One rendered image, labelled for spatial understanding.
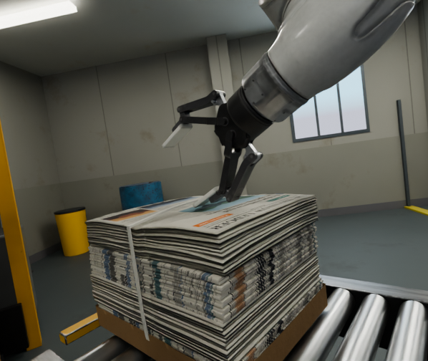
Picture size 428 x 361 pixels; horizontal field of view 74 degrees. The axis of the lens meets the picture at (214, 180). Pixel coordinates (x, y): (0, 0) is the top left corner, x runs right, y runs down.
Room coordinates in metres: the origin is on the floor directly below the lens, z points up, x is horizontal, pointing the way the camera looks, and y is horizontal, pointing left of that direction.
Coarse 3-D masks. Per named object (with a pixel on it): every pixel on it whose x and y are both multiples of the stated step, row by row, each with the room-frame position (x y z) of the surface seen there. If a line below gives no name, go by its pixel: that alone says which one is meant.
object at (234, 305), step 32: (160, 224) 0.43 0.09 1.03; (192, 224) 0.38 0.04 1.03; (224, 224) 0.36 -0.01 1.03; (256, 224) 0.39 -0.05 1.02; (288, 224) 0.46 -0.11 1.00; (160, 256) 0.42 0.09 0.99; (192, 256) 0.37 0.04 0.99; (224, 256) 0.33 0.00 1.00; (256, 256) 0.40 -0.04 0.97; (288, 256) 0.45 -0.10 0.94; (160, 288) 0.42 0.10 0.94; (192, 288) 0.37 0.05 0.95; (224, 288) 0.33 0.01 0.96; (256, 288) 0.39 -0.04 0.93; (288, 288) 0.45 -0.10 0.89; (320, 288) 0.53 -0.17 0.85; (160, 320) 0.42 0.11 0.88; (192, 320) 0.37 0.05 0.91; (224, 320) 0.34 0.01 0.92; (256, 320) 0.38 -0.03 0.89; (288, 320) 0.44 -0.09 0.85; (192, 352) 0.38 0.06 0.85; (224, 352) 0.33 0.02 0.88; (256, 352) 0.37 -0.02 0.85
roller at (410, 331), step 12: (408, 312) 0.49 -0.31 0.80; (420, 312) 0.49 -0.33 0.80; (396, 324) 0.47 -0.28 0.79; (408, 324) 0.46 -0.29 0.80; (420, 324) 0.46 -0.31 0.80; (396, 336) 0.44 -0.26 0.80; (408, 336) 0.43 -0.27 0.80; (420, 336) 0.43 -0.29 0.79; (396, 348) 0.41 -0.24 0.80; (408, 348) 0.41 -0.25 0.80; (420, 348) 0.41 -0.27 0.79; (384, 360) 0.40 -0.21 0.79; (396, 360) 0.38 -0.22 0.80; (408, 360) 0.38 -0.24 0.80; (420, 360) 0.39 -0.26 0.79
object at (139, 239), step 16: (192, 208) 0.56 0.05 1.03; (128, 224) 0.48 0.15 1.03; (144, 224) 0.48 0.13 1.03; (128, 240) 0.48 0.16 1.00; (144, 240) 0.44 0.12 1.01; (128, 256) 0.47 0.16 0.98; (144, 256) 0.45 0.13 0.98; (144, 272) 0.45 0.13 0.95; (144, 288) 0.45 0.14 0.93; (144, 304) 0.46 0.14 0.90
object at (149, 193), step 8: (136, 184) 4.33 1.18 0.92; (144, 184) 4.09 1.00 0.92; (152, 184) 4.15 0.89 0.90; (160, 184) 4.33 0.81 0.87; (120, 192) 4.18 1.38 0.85; (128, 192) 4.07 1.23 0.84; (136, 192) 4.05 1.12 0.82; (144, 192) 4.07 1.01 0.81; (152, 192) 4.13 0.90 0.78; (160, 192) 4.28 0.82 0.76; (128, 200) 4.07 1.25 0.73; (136, 200) 4.05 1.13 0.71; (144, 200) 4.06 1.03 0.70; (152, 200) 4.12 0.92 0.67; (160, 200) 4.24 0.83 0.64; (128, 208) 4.09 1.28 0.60
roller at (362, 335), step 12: (372, 300) 0.54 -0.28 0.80; (384, 300) 0.55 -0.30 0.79; (360, 312) 0.51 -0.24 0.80; (372, 312) 0.51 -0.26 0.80; (384, 312) 0.52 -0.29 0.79; (360, 324) 0.47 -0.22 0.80; (372, 324) 0.48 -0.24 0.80; (384, 324) 0.50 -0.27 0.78; (348, 336) 0.45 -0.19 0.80; (360, 336) 0.45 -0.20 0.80; (372, 336) 0.45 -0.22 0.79; (348, 348) 0.42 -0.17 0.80; (360, 348) 0.42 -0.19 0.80; (372, 348) 0.43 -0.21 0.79; (336, 360) 0.40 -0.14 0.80; (348, 360) 0.40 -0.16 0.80; (360, 360) 0.40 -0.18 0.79; (372, 360) 0.42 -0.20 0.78
